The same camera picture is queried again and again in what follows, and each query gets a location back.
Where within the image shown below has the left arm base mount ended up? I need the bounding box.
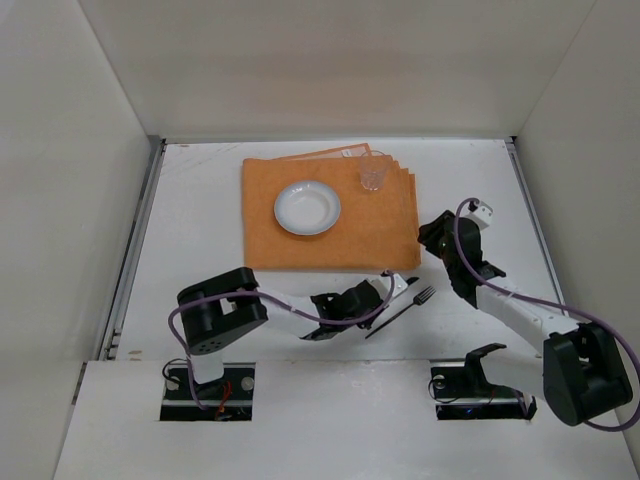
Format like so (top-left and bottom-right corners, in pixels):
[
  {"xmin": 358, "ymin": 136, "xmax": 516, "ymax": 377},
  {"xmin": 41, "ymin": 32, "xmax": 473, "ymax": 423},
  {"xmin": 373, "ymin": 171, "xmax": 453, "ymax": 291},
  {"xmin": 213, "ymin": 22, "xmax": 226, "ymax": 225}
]
[{"xmin": 159, "ymin": 359, "xmax": 255, "ymax": 423}]

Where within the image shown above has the right aluminium table rail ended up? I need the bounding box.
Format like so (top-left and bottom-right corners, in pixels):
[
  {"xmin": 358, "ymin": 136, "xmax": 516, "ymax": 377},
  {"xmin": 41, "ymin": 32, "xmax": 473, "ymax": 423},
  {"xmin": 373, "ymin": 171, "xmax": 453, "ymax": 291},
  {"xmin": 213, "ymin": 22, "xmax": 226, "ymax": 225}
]
[{"xmin": 504, "ymin": 137, "xmax": 566, "ymax": 304}]

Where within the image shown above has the clear plastic cup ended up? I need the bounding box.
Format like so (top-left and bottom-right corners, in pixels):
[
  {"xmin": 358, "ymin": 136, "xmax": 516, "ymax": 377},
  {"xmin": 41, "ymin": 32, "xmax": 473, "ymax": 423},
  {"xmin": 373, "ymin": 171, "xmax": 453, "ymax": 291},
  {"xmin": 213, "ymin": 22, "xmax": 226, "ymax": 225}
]
[{"xmin": 359, "ymin": 150, "xmax": 391, "ymax": 191}]

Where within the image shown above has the aluminium table rail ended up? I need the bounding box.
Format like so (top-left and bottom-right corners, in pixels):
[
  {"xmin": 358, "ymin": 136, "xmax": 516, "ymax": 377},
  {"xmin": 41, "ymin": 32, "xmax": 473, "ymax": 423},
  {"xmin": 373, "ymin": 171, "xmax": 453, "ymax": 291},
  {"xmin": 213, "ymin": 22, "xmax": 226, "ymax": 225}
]
[
  {"xmin": 504, "ymin": 137, "xmax": 566, "ymax": 304},
  {"xmin": 92, "ymin": 135, "xmax": 166, "ymax": 360}
]

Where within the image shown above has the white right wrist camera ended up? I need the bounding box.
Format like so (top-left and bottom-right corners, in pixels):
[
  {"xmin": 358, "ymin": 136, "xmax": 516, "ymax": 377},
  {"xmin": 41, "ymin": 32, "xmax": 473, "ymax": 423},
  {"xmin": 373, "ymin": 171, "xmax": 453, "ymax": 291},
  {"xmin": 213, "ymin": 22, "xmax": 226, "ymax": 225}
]
[{"xmin": 464, "ymin": 199, "xmax": 494, "ymax": 231}]

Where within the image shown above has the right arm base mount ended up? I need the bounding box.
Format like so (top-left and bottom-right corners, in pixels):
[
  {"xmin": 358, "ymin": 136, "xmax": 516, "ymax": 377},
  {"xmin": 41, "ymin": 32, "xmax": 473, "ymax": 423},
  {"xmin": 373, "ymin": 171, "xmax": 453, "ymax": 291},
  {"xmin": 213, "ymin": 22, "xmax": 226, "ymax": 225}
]
[{"xmin": 428, "ymin": 343, "xmax": 537, "ymax": 421}]

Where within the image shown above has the orange cloth placemat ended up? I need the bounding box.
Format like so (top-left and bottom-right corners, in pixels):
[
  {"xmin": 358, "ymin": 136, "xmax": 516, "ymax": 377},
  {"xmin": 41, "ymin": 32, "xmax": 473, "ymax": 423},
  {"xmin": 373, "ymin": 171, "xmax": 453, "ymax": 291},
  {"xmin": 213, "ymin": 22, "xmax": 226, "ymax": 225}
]
[{"xmin": 241, "ymin": 157, "xmax": 421, "ymax": 271}]

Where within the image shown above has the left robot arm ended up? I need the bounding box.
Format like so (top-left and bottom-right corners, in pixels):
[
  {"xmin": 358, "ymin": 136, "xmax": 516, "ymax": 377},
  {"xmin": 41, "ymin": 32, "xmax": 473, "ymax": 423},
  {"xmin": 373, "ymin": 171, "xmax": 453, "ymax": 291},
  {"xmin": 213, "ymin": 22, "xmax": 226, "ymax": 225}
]
[{"xmin": 168, "ymin": 267, "xmax": 408, "ymax": 392}]

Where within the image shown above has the black fork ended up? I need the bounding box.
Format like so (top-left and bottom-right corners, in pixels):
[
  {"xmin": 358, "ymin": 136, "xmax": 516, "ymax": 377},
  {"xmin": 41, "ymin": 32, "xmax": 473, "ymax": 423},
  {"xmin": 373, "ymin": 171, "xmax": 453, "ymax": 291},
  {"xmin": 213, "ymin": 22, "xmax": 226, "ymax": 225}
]
[{"xmin": 365, "ymin": 286, "xmax": 436, "ymax": 339}]

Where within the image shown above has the white paper plate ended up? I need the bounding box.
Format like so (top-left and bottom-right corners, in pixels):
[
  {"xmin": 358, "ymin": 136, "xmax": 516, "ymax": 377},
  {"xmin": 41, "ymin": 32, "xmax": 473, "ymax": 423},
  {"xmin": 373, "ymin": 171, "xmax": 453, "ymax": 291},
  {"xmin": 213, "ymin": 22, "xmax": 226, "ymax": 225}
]
[{"xmin": 274, "ymin": 180, "xmax": 341, "ymax": 236}]

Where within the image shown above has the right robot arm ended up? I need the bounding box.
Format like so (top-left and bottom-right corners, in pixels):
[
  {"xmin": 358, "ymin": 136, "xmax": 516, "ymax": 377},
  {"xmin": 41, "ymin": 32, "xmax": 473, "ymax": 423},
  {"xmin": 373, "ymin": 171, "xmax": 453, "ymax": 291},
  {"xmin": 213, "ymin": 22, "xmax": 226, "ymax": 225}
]
[{"xmin": 418, "ymin": 211, "xmax": 633, "ymax": 426}]

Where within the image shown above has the left aluminium table rail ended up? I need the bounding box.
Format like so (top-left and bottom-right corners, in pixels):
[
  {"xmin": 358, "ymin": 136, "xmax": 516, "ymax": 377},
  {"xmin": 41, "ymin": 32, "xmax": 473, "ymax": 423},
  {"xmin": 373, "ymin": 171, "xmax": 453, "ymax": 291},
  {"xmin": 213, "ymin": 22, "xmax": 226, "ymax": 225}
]
[{"xmin": 92, "ymin": 135, "xmax": 166, "ymax": 360}]

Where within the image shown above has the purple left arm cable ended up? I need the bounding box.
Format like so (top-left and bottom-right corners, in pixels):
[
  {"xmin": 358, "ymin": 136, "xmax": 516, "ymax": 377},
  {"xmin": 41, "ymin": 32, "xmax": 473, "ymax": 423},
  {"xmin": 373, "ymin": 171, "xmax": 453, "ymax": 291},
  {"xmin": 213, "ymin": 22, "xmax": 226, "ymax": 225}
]
[{"xmin": 168, "ymin": 269, "xmax": 396, "ymax": 411}]

